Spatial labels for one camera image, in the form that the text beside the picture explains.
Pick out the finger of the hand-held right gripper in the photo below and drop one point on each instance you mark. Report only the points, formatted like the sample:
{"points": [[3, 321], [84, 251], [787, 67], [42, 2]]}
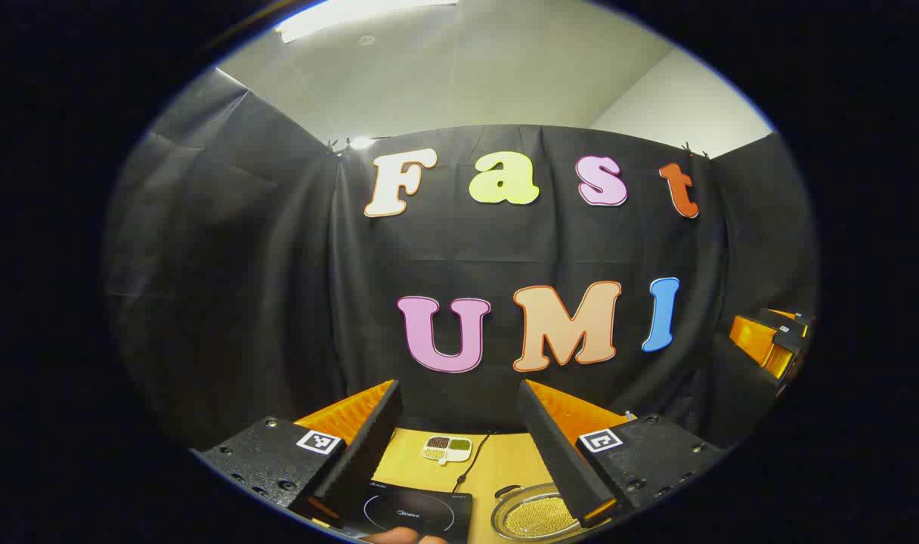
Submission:
{"points": [[754, 340], [796, 319]]}

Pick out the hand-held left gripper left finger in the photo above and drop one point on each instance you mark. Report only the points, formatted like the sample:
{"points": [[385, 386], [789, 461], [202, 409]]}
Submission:
{"points": [[369, 446]]}

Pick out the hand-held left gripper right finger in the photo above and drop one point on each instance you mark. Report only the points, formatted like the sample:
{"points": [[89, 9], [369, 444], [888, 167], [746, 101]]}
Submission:
{"points": [[550, 453]]}

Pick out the stainless steel pot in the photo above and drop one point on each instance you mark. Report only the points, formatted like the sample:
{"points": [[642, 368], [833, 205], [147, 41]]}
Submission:
{"points": [[531, 517]]}

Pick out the black induction cooktop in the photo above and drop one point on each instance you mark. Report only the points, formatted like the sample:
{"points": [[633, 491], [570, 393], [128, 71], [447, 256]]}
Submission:
{"points": [[414, 514]]}

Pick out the white divided bean dish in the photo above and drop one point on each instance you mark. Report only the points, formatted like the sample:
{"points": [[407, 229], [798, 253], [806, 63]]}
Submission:
{"points": [[446, 449]]}

